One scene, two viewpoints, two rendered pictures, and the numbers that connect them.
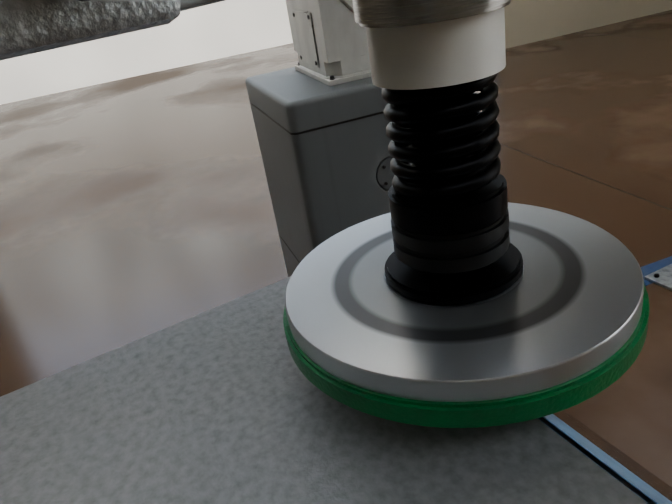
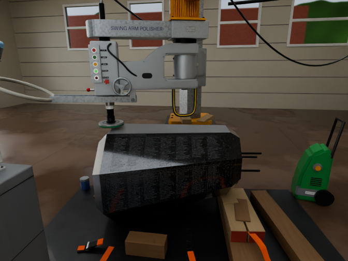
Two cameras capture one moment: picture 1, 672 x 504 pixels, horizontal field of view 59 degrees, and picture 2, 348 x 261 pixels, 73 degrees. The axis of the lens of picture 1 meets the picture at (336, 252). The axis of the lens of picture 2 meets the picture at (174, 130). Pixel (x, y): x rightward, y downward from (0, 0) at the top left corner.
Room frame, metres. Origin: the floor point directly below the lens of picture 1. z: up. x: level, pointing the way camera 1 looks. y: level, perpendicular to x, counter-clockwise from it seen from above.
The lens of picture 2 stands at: (1.90, 1.29, 1.39)
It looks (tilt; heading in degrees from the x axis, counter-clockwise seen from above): 16 degrees down; 205
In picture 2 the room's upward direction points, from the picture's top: straight up
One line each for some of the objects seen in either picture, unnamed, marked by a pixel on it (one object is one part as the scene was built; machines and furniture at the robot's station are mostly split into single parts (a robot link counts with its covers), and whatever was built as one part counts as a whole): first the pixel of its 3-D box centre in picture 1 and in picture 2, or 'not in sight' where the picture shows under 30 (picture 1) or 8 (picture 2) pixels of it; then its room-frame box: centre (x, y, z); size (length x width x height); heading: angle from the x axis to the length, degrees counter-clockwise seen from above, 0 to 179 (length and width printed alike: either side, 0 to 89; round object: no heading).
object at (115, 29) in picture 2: not in sight; (147, 32); (0.12, 0.22, 1.64); 0.96 x 0.25 x 0.17; 125
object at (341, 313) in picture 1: (453, 277); (111, 122); (0.32, -0.07, 0.90); 0.21 x 0.21 x 0.01
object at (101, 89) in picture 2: not in sight; (116, 70); (0.28, 0.00, 1.35); 0.36 x 0.22 x 0.45; 125
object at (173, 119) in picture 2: not in sight; (189, 118); (-0.68, 0.28, 0.76); 0.49 x 0.49 x 0.05; 22
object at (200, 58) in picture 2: not in sight; (189, 64); (-0.49, 0.34, 1.39); 0.74 x 0.34 x 0.25; 17
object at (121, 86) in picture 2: not in sight; (121, 86); (0.35, 0.10, 1.22); 0.15 x 0.10 x 0.15; 125
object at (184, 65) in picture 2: not in sight; (184, 67); (-0.06, 0.47, 1.37); 0.19 x 0.19 x 0.20
